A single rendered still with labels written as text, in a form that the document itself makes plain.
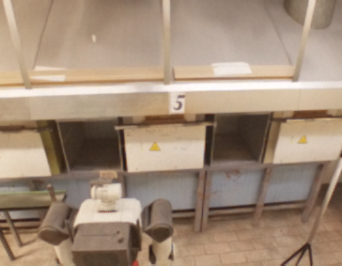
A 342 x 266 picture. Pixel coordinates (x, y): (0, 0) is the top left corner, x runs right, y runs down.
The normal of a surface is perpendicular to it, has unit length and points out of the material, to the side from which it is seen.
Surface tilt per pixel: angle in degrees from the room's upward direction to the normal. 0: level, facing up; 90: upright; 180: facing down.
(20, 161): 90
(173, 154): 90
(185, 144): 90
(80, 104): 80
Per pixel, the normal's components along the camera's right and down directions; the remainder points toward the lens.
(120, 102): 0.09, 0.29
